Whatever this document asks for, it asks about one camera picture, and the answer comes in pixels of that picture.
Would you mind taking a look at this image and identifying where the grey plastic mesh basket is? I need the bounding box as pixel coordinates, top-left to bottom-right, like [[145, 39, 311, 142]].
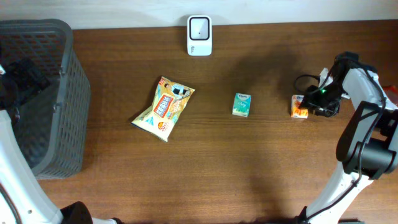
[[1, 19, 91, 179]]

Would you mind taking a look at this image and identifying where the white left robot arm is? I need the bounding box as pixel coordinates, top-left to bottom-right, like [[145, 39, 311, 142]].
[[1, 57, 99, 223]]

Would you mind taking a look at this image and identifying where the yellow snack chip bag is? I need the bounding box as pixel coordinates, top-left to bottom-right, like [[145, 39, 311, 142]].
[[131, 77, 195, 142]]

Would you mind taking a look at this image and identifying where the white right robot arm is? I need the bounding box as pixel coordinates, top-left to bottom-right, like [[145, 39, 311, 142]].
[[294, 52, 397, 223]]

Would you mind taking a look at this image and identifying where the red Hacks candy bag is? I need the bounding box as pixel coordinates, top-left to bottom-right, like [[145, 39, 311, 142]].
[[383, 85, 398, 106]]

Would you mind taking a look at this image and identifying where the teal small carton box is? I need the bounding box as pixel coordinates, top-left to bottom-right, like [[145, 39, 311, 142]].
[[232, 93, 251, 117]]

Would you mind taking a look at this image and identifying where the white barcode scanner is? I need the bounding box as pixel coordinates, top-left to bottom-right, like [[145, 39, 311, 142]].
[[187, 15, 213, 57]]

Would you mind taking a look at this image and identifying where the orange small carton box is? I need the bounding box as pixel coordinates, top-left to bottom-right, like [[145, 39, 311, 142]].
[[291, 95, 308, 119]]

